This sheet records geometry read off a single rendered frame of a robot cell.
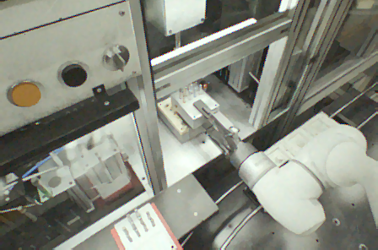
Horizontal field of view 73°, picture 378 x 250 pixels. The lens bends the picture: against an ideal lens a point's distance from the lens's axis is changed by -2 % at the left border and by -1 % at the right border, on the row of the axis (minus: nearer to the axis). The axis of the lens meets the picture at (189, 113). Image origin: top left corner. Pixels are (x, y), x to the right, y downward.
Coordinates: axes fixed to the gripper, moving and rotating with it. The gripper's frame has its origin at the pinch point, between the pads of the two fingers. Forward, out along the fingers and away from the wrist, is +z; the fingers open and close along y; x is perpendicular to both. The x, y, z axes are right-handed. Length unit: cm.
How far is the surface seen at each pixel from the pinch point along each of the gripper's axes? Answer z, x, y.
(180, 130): 2.7, 6.4, -6.4
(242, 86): 8.1, -26.2, -9.4
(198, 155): -5.1, 4.8, -13.0
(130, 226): -15.9, 33.3, -2.6
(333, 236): -48, -23, -36
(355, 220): -50, -34, -36
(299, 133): -17.4, -32.9, -16.8
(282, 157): -21.1, -18.3, -14.9
